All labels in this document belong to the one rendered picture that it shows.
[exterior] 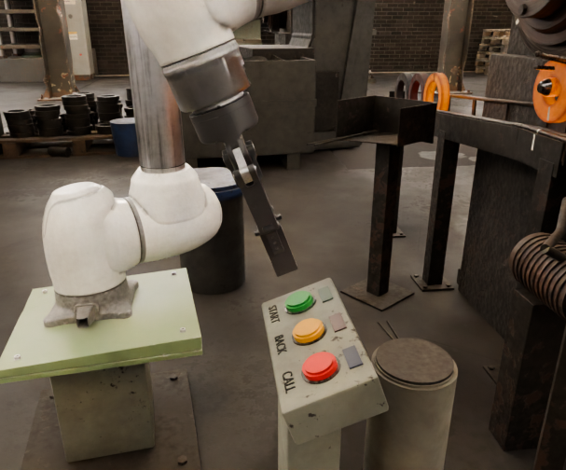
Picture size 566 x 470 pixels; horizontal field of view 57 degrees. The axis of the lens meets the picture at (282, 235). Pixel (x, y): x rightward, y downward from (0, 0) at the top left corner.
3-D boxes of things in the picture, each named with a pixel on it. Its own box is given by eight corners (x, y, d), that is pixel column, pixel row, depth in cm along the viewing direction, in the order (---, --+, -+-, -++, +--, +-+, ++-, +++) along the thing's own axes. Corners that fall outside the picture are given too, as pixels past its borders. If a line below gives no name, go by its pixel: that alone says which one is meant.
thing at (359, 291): (363, 272, 220) (374, 95, 193) (417, 294, 202) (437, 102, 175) (329, 287, 207) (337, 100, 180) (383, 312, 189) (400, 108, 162)
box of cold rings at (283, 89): (290, 145, 452) (291, 47, 423) (315, 169, 377) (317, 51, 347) (168, 149, 433) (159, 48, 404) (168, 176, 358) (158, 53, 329)
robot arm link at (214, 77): (234, 37, 63) (252, 85, 66) (164, 65, 64) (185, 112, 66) (238, 39, 55) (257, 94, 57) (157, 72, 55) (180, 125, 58)
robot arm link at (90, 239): (46, 279, 120) (25, 186, 113) (124, 259, 129) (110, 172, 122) (60, 304, 107) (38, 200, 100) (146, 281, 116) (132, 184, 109)
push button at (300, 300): (312, 296, 75) (308, 285, 75) (317, 310, 72) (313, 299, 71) (286, 306, 75) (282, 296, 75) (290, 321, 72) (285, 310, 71)
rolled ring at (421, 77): (425, 72, 206) (434, 72, 207) (408, 72, 224) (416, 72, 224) (421, 120, 212) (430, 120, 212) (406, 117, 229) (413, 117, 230)
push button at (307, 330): (323, 324, 68) (318, 312, 68) (329, 340, 65) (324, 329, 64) (294, 335, 68) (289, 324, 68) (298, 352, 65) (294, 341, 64)
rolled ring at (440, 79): (420, 90, 212) (427, 90, 212) (427, 131, 206) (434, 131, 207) (436, 62, 194) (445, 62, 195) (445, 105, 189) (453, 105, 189)
